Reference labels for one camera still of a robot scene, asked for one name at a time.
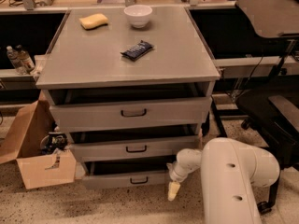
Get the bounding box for cables bundle in box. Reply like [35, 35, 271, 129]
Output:
[40, 132, 69, 156]

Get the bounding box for black office chair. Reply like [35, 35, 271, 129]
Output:
[210, 0, 299, 216]

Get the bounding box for dark blue snack packet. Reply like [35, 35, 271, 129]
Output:
[121, 40, 154, 62]

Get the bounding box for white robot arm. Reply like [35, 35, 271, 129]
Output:
[167, 138, 280, 224]

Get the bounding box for brown plastic bottle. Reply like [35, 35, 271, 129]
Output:
[16, 45, 35, 73]

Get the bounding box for grey drawer cabinet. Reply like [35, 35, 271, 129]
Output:
[36, 6, 221, 133]

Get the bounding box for grey drawer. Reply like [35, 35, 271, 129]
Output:
[82, 155, 176, 189]
[70, 125, 199, 162]
[46, 91, 211, 133]

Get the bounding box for clear plastic bottle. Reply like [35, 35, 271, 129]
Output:
[7, 46, 27, 75]

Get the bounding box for open cardboard box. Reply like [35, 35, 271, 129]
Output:
[0, 95, 76, 189]

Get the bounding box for yellow sponge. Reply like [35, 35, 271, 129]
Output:
[79, 13, 108, 30]

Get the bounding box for grey top drawer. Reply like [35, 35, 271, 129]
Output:
[46, 91, 211, 133]

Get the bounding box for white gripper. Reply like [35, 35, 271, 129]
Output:
[166, 148, 202, 202]

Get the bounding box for grey middle drawer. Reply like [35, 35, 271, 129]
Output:
[70, 125, 199, 162]

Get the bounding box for white ceramic bowl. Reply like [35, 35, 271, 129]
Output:
[123, 5, 152, 28]

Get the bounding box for grey bottom drawer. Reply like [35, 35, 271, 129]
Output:
[82, 155, 176, 189]

